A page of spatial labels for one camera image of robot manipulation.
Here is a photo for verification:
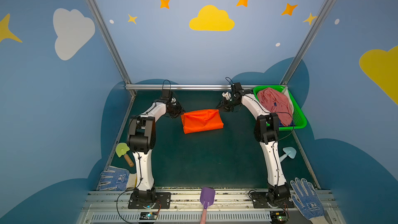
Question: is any horizontal aluminium frame rail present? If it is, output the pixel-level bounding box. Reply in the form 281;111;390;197
125;83;265;91

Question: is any right green circuit board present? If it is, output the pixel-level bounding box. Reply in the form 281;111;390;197
270;212;289;224

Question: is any purple toy shovel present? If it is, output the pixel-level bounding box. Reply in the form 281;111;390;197
200;187;216;224

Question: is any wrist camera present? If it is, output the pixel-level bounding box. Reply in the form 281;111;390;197
222;83;244;101
159;89;175;104

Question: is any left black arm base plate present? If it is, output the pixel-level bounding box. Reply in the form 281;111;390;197
127;192;171;209

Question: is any white t shirt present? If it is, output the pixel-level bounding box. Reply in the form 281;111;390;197
282;87;294;113

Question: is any green plastic basket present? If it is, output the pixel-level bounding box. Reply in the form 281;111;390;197
253;85;307;131

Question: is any left upright aluminium post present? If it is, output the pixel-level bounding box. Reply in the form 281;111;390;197
85;0;131;84

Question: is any right upright aluminium post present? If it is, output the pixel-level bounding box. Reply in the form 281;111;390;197
280;0;337;86

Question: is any pink t shirt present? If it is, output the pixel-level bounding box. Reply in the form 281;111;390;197
257;88;294;127

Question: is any left blue dotted glove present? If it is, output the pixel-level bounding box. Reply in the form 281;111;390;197
97;166;137;191

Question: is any left side aluminium rail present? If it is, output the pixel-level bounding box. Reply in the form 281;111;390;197
99;90;137;181

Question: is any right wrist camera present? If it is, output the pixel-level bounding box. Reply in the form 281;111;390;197
222;83;244;101

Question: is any blue dotted glove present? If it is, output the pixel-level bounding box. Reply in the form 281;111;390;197
290;177;328;224
97;166;137;191

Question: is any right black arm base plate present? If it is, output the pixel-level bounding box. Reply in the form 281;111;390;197
248;190;294;208

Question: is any orange t shirt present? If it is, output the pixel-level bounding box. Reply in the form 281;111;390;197
181;110;224;134

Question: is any left green circuit board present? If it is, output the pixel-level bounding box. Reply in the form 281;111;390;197
140;212;158;221

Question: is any right blue dotted glove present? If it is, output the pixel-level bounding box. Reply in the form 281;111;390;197
290;177;328;224

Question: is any green toy shovel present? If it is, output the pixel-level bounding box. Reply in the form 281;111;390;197
116;143;134;168

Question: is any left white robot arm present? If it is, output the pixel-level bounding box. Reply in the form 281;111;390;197
126;97;184;191

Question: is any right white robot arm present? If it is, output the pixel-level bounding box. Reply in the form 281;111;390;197
217;90;290;200

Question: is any green circuit board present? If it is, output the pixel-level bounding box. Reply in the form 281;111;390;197
270;212;289;224
140;212;158;221

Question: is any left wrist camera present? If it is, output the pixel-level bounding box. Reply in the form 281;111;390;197
159;89;175;104

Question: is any upright aluminium post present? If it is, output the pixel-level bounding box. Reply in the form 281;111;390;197
280;0;337;86
85;0;131;84

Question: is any right side aluminium rail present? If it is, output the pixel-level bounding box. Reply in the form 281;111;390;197
292;131;321;189

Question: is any light blue toy shovel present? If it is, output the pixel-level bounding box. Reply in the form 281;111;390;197
279;147;297;162

